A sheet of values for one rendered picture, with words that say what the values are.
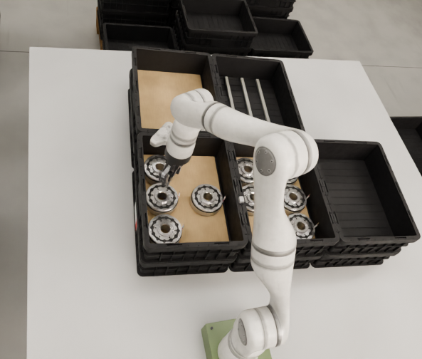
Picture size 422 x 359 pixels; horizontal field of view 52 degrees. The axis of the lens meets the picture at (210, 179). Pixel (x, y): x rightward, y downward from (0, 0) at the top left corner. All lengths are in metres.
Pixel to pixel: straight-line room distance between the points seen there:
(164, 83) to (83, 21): 1.64
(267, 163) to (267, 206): 0.09
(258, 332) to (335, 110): 1.33
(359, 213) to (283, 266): 0.76
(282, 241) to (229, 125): 0.26
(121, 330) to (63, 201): 0.46
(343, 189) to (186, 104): 0.82
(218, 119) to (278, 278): 0.35
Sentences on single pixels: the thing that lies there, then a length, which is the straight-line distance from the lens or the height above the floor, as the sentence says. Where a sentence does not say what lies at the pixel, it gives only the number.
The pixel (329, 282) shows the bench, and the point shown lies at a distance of 1.59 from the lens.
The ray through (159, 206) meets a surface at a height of 0.86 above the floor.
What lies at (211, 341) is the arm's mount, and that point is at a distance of 1.31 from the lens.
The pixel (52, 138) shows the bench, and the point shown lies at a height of 0.70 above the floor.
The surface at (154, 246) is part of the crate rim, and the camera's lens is 1.18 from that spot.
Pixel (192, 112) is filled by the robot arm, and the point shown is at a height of 1.29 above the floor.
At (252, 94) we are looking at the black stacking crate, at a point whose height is 0.83.
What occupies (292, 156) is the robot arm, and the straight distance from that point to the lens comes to 0.78.
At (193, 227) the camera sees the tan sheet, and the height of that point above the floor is 0.83.
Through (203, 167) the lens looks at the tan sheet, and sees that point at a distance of 1.47.
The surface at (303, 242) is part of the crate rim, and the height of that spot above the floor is 0.93.
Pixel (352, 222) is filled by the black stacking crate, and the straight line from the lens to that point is 1.58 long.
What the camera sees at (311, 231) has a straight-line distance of 1.44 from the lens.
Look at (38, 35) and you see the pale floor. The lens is 3.13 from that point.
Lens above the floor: 2.00
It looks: 54 degrees down
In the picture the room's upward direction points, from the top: 24 degrees clockwise
